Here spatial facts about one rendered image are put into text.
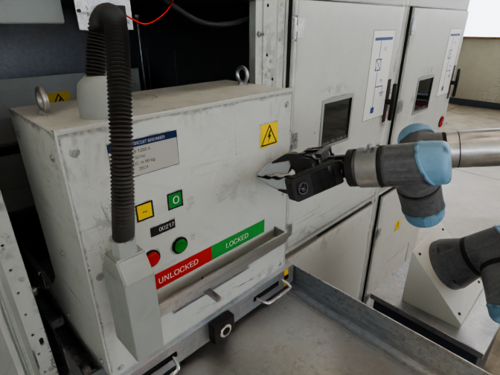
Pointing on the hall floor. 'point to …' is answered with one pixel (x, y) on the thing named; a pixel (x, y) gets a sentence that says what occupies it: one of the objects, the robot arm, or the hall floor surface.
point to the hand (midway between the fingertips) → (260, 176)
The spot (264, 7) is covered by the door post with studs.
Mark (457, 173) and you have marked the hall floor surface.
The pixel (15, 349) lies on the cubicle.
